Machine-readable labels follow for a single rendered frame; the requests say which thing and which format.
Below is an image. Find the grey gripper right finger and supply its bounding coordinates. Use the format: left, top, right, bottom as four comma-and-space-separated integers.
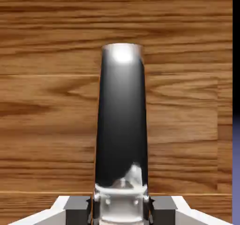
150, 195, 234, 225

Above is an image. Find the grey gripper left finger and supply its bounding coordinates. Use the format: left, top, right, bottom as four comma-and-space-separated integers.
7, 195, 93, 225

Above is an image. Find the wooden cabinet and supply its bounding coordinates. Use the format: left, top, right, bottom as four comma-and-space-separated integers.
0, 0, 233, 225

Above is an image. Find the wooden cabinet door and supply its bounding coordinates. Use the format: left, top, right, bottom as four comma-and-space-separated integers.
0, 0, 233, 225

